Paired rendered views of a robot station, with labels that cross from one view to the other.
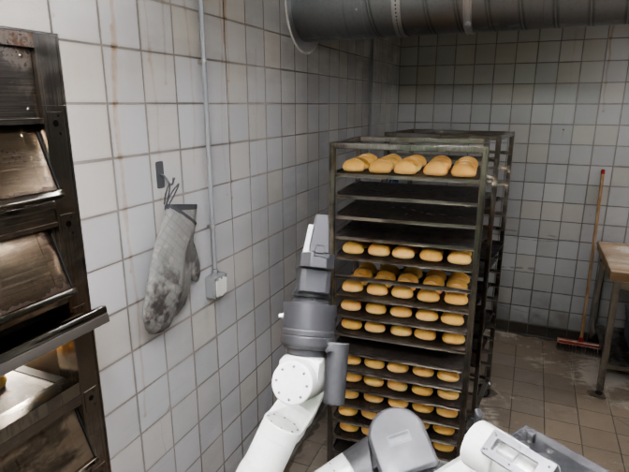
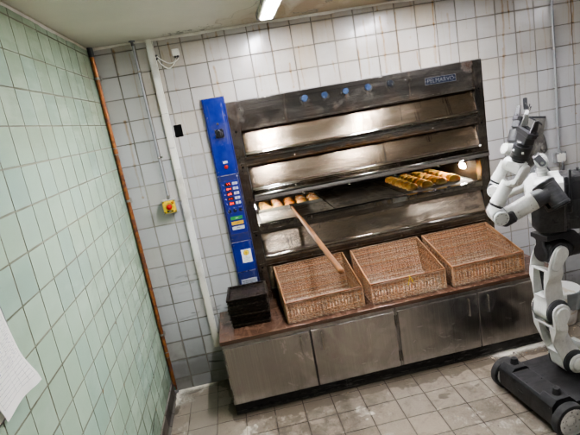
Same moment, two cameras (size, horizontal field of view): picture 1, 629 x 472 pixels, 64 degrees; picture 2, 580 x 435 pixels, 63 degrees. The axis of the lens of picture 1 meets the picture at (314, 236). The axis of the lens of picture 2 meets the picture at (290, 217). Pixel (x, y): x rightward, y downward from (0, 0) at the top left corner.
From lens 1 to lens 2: 2.57 m
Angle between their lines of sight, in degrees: 59
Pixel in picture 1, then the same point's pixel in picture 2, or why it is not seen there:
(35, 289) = (467, 143)
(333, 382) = not seen: hidden behind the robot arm
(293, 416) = not seen: hidden behind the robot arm
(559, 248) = not seen: outside the picture
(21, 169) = (465, 104)
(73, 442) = (478, 202)
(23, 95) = (469, 81)
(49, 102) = (476, 81)
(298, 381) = (505, 148)
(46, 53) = (476, 66)
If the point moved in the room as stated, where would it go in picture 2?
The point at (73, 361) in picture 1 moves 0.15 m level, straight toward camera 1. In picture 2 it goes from (481, 173) to (477, 176)
